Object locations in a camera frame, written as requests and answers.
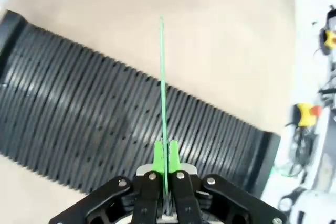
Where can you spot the black ribbed PCB rack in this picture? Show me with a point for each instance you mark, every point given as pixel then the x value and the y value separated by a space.
pixel 78 98

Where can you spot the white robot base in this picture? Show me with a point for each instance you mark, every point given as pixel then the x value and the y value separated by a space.
pixel 307 205

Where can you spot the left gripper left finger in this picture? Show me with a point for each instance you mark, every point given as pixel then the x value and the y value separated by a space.
pixel 149 195

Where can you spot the green printed circuit board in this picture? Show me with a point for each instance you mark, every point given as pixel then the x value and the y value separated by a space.
pixel 163 82

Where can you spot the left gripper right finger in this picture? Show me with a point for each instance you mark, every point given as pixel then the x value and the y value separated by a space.
pixel 183 195

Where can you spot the yellow emergency stop box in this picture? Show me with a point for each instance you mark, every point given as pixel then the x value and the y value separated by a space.
pixel 305 115
pixel 330 38

